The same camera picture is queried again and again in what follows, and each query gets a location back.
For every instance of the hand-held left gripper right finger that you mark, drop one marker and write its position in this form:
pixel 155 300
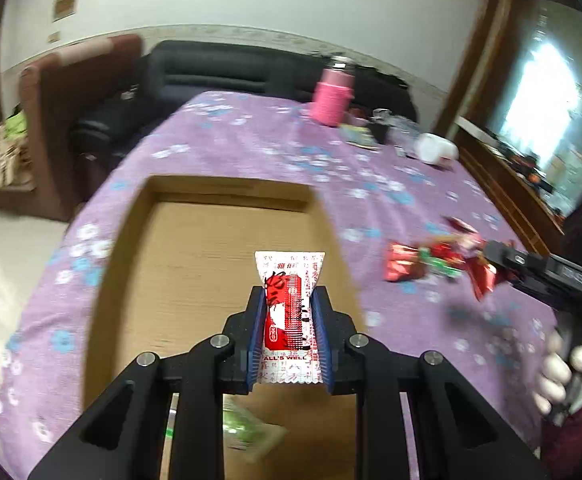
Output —
pixel 322 340

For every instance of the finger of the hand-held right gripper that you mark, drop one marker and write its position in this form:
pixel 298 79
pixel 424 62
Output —
pixel 513 260

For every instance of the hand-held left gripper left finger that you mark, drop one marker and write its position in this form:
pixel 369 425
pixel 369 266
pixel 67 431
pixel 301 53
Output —
pixel 255 340

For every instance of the red white snack packet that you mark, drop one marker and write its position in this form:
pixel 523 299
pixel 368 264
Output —
pixel 286 322

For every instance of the dark red pyramid pouch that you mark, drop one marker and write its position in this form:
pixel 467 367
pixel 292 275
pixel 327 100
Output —
pixel 473 260

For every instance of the cardboard box tray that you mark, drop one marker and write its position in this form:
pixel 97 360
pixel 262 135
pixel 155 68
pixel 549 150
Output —
pixel 196 260

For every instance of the red gold foil packet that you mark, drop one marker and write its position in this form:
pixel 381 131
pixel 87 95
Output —
pixel 402 266

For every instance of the person's right hand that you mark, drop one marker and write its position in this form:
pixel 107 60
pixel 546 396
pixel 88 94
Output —
pixel 553 375

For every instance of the wooden sideboard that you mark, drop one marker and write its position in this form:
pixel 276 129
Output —
pixel 511 190

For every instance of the red green candy wrapper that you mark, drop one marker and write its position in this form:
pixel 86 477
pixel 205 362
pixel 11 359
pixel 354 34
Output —
pixel 441 260

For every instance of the green candy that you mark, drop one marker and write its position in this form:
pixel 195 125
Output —
pixel 250 430

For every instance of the white plastic jar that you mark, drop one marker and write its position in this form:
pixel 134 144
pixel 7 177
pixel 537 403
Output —
pixel 436 149

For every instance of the bright window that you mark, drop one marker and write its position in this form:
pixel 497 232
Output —
pixel 541 100

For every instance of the clear plastic bottle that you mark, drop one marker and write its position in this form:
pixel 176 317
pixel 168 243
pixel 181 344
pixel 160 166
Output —
pixel 403 132

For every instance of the small black container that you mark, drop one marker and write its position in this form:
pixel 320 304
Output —
pixel 380 131

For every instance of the small printed card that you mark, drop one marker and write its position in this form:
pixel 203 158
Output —
pixel 360 136

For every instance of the purple floral tablecloth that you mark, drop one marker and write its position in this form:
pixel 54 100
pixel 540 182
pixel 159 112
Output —
pixel 271 135

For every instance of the pink sleeved bottle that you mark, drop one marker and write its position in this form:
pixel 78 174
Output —
pixel 331 100

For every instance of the black leather sofa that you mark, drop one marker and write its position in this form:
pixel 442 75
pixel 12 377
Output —
pixel 211 65

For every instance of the brown armchair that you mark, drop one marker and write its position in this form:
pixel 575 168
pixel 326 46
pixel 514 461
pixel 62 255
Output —
pixel 61 110

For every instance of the green cloth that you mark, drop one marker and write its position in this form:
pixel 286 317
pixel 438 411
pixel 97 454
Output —
pixel 17 122

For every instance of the wooden door frame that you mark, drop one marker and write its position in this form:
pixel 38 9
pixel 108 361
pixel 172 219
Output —
pixel 486 35

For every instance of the wall socket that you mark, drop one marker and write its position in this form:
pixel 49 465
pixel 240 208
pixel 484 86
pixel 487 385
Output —
pixel 54 36

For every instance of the brown wall plaque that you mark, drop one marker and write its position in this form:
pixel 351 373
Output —
pixel 65 4

